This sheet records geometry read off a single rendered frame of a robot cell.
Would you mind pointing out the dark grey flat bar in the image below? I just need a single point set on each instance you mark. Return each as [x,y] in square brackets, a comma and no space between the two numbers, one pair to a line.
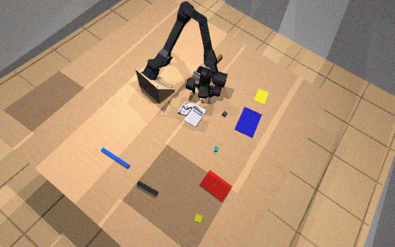
[148,188]

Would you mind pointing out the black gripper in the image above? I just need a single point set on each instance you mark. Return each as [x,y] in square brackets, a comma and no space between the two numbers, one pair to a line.
[191,85]

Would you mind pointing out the red flat rectangular plate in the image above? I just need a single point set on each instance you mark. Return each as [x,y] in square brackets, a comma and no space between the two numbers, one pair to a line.
[215,185]

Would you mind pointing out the blue flat rectangular plate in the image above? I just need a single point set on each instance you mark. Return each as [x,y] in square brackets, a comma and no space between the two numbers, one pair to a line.
[248,122]

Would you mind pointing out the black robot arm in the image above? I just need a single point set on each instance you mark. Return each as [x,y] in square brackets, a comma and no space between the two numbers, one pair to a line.
[185,13]

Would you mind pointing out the blue flat bar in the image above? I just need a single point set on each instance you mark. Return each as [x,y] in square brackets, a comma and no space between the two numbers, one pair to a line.
[115,157]

